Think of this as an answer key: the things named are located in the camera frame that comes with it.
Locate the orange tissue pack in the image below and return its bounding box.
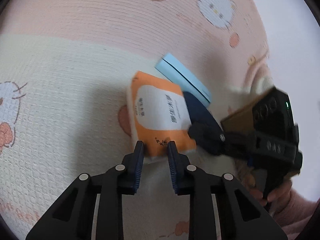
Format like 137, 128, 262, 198
127, 71, 196, 163

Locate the light blue glasses case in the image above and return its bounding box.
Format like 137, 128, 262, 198
155, 53, 212, 107

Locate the pink sleeve right forearm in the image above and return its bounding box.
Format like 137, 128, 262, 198
273, 190, 319, 239

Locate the person's right hand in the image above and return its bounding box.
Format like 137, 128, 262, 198
244, 174, 292, 206

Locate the brown cardboard box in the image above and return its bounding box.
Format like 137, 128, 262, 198
220, 86, 275, 135

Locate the pink Hello Kitty blanket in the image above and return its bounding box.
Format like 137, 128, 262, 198
1, 0, 273, 239

